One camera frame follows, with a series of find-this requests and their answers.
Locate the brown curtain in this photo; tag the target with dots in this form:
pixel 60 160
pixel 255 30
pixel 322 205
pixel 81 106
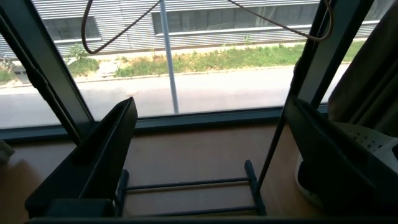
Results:
pixel 373 77

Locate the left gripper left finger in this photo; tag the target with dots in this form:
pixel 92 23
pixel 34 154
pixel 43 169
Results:
pixel 93 174

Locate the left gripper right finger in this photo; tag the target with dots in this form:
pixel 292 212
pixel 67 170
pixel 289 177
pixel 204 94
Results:
pixel 357 186

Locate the white laundry basket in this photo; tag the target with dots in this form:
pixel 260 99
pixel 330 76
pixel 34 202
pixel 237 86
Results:
pixel 367 137

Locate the black clothes rack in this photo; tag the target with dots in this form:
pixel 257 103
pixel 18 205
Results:
pixel 186 183

